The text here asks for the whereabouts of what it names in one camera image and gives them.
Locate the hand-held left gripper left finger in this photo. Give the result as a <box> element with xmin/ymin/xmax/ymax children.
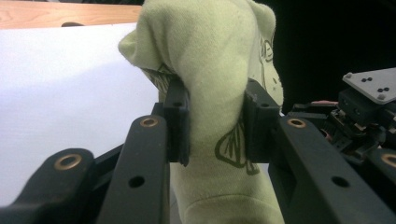
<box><xmin>163</xmin><ymin>78</ymin><xmax>191</xmax><ymax>167</ymax></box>

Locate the green printed baby romper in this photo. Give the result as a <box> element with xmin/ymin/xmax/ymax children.
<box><xmin>118</xmin><ymin>0</ymin><xmax>286</xmax><ymax>224</ymax></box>

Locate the black table cable grommet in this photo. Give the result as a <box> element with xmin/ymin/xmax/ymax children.
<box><xmin>60</xmin><ymin>21</ymin><xmax>86</xmax><ymax>28</ymax></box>

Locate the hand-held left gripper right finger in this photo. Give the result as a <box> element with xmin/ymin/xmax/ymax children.
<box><xmin>242</xmin><ymin>77</ymin><xmax>281</xmax><ymax>164</ymax></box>

